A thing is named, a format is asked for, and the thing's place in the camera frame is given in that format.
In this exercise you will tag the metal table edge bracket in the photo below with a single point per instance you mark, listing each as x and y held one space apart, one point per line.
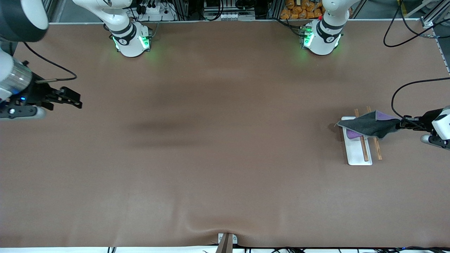
226 244

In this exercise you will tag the purple and grey towel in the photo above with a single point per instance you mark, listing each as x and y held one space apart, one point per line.
369 126

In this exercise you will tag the brown table cover mat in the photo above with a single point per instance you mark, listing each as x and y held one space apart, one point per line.
225 175

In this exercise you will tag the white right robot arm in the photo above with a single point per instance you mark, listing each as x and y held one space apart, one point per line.
130 42

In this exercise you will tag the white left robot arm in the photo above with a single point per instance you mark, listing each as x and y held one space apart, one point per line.
323 38

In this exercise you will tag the pile of orange packets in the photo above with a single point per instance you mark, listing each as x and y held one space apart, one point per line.
299 10

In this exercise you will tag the white power strip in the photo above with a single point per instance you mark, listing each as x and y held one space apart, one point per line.
154 10

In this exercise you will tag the aluminium frame post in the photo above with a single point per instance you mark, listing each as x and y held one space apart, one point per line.
434 12

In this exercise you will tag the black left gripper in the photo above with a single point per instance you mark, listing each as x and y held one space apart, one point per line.
426 119

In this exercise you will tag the white rack with wooden bars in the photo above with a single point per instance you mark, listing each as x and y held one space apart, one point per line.
355 151

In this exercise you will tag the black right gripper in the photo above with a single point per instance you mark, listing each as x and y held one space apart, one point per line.
35 92

